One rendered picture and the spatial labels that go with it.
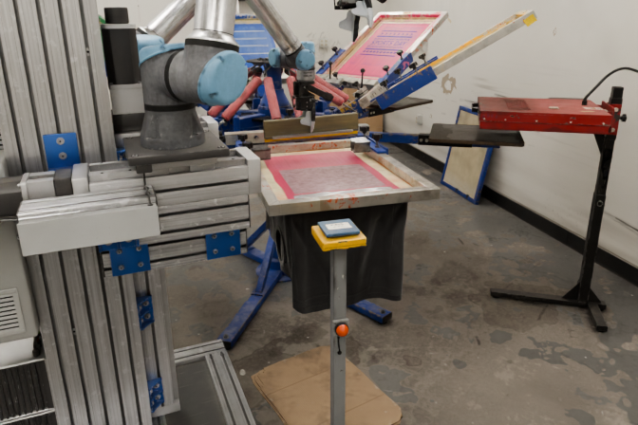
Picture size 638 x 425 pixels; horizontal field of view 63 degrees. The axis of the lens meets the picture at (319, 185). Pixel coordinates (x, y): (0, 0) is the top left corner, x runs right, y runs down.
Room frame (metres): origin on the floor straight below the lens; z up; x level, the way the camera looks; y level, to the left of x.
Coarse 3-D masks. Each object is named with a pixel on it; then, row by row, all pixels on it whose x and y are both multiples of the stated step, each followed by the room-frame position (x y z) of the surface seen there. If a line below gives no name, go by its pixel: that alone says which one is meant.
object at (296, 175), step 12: (288, 156) 2.24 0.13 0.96; (300, 156) 2.23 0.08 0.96; (276, 168) 2.04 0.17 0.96; (288, 168) 2.04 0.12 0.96; (300, 168) 2.04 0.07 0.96; (312, 168) 2.04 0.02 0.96; (276, 180) 1.88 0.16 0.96; (288, 180) 1.88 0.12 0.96; (300, 180) 1.87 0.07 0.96; (312, 180) 1.87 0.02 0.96; (324, 180) 1.87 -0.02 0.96; (288, 192) 1.74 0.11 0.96; (300, 192) 1.74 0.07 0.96; (312, 192) 1.74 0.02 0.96
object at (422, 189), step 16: (272, 144) 2.31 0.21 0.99; (288, 144) 2.30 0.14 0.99; (304, 144) 2.32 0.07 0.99; (320, 144) 2.34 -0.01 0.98; (336, 144) 2.36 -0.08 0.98; (384, 160) 2.05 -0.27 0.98; (400, 176) 1.90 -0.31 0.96; (416, 176) 1.80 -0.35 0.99; (272, 192) 1.64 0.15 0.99; (368, 192) 1.64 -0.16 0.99; (384, 192) 1.63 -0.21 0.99; (400, 192) 1.63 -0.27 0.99; (416, 192) 1.65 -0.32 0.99; (432, 192) 1.66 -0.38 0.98; (272, 208) 1.52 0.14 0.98; (288, 208) 1.53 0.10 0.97; (304, 208) 1.55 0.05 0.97; (320, 208) 1.56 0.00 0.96; (336, 208) 1.57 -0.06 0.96
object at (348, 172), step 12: (312, 156) 2.23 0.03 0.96; (324, 156) 2.23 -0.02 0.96; (336, 156) 2.23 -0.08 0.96; (348, 156) 2.23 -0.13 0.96; (324, 168) 2.04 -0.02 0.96; (336, 168) 2.03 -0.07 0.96; (348, 168) 2.03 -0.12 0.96; (360, 168) 2.03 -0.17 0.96; (372, 168) 2.03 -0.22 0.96; (336, 180) 1.87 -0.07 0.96; (348, 180) 1.87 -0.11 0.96; (360, 180) 1.87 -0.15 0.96; (372, 180) 1.87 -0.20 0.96; (384, 180) 1.87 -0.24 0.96
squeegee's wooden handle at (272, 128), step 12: (264, 120) 2.11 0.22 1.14; (276, 120) 2.12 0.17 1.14; (288, 120) 2.13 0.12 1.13; (324, 120) 2.17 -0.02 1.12; (336, 120) 2.18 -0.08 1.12; (348, 120) 2.20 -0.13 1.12; (264, 132) 2.11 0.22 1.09; (276, 132) 2.11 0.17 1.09; (288, 132) 2.13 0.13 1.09; (300, 132) 2.14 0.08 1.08; (312, 132) 2.16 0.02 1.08
